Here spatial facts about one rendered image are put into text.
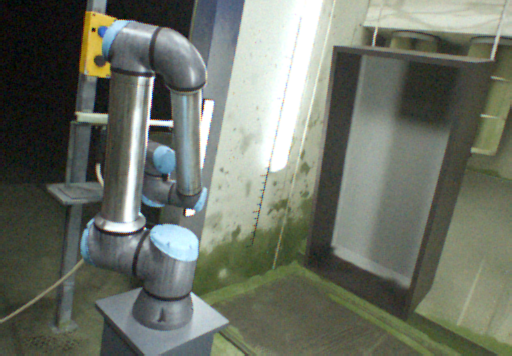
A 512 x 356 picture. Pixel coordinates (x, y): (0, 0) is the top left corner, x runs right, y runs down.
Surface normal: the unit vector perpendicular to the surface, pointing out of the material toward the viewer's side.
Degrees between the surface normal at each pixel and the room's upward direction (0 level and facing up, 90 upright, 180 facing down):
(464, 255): 57
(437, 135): 102
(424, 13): 90
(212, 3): 90
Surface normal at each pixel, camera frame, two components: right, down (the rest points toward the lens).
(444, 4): -0.65, 0.02
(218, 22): 0.73, 0.28
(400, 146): -0.67, 0.22
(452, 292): -0.44, -0.51
